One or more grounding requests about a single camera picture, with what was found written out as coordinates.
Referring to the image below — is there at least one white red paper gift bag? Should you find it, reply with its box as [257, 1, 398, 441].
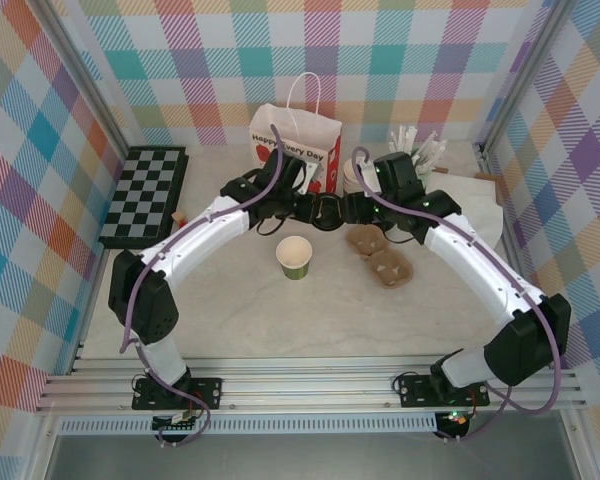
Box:
[249, 72, 344, 195]

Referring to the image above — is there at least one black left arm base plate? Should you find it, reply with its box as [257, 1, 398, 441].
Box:
[131, 377, 225, 412]

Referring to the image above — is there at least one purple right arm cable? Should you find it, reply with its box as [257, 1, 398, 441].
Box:
[352, 146, 561, 444]

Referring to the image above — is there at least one stack of white napkins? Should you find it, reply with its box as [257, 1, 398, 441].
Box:
[424, 174, 505, 249]

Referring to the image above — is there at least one black grey chessboard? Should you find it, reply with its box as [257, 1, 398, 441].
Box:
[98, 145, 190, 250]

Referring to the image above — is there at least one green circuit board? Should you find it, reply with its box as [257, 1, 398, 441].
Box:
[152, 412, 204, 435]

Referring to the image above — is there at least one aluminium rail frame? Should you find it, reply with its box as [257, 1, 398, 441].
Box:
[34, 354, 589, 414]

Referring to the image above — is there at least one green paper coffee cup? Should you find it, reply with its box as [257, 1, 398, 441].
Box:
[275, 235, 313, 281]

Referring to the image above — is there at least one black circuit board with lights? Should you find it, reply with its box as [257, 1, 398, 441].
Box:
[438, 409, 472, 430]

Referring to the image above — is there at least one brown cardboard cup carrier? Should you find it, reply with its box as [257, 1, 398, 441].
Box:
[347, 225, 415, 289]

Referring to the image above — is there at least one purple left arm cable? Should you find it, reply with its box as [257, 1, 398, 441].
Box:
[119, 124, 287, 448]

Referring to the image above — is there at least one aluminium corner post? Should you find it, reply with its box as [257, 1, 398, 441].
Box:
[478, 0, 569, 159]
[33, 0, 134, 161]

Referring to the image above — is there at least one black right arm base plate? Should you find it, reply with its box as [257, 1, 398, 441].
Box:
[396, 374, 491, 409]

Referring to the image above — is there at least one white slotted cable duct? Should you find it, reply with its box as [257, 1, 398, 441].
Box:
[58, 413, 446, 436]

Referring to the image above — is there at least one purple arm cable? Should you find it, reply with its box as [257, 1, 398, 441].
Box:
[352, 146, 561, 444]
[119, 124, 287, 448]

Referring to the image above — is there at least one stack of green paper cups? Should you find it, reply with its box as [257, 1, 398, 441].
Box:
[342, 158, 376, 194]

